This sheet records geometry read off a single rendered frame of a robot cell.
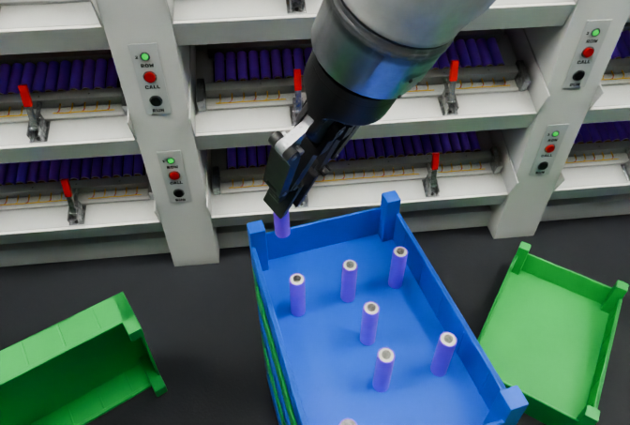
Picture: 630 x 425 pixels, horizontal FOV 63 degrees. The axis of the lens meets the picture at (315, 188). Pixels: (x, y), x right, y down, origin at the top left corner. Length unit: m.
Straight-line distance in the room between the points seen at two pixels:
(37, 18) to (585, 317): 1.07
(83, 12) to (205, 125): 0.25
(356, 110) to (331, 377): 0.33
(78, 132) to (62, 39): 0.18
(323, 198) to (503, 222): 0.40
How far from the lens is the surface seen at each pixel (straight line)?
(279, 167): 0.44
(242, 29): 0.80
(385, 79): 0.35
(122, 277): 1.15
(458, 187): 1.09
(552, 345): 1.08
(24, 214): 1.14
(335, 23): 0.34
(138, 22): 0.80
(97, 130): 0.94
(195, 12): 0.80
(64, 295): 1.17
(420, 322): 0.65
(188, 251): 1.10
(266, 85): 0.91
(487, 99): 0.99
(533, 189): 1.14
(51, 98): 0.98
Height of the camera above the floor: 0.86
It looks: 43 degrees down
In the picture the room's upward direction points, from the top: straight up
